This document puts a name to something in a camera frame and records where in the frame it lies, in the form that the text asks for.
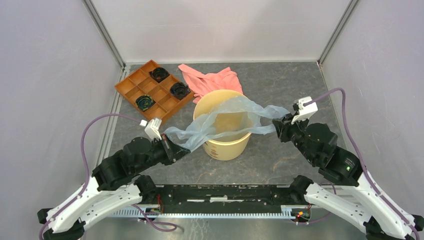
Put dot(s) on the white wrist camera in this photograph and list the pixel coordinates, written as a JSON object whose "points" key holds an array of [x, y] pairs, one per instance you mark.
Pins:
{"points": [[151, 128], [303, 110]]}

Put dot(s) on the light blue plastic trash bag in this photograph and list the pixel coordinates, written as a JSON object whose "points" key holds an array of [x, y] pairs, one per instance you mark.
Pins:
{"points": [[226, 122]]}

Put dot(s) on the black bag roll top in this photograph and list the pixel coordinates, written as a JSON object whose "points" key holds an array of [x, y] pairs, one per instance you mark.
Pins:
{"points": [[159, 74]]}

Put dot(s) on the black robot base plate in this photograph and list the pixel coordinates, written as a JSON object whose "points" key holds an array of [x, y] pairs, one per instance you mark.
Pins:
{"points": [[222, 199]]}

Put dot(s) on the black bag roll right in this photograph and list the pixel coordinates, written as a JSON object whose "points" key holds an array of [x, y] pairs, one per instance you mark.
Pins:
{"points": [[179, 90]]}

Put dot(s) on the black green bag roll left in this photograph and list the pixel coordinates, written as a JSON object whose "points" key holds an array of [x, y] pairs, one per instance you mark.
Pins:
{"points": [[144, 102]]}

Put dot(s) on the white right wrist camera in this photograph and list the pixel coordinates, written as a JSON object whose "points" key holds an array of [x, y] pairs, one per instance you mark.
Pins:
{"points": [[303, 110]]}

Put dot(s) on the orange compartment tray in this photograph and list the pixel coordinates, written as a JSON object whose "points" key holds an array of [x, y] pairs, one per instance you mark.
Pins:
{"points": [[140, 83]]}

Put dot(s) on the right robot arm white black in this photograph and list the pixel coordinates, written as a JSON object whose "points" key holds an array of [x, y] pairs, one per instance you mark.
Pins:
{"points": [[375, 215]]}

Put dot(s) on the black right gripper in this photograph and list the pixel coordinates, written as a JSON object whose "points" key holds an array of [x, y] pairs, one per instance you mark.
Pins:
{"points": [[282, 125]]}

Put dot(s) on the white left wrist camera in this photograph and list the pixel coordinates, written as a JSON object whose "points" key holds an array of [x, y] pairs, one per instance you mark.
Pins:
{"points": [[151, 128]]}

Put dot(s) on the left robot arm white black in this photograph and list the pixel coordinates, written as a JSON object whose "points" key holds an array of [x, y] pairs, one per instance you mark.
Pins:
{"points": [[116, 182]]}

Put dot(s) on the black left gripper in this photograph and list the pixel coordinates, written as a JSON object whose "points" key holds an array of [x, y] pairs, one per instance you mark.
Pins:
{"points": [[174, 152]]}

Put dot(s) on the pink cloth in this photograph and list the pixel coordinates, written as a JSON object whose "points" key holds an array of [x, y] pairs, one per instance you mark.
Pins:
{"points": [[202, 84]]}

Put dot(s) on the aluminium slotted cable rail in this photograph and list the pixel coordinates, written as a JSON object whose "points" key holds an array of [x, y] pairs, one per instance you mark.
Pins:
{"points": [[153, 213]]}

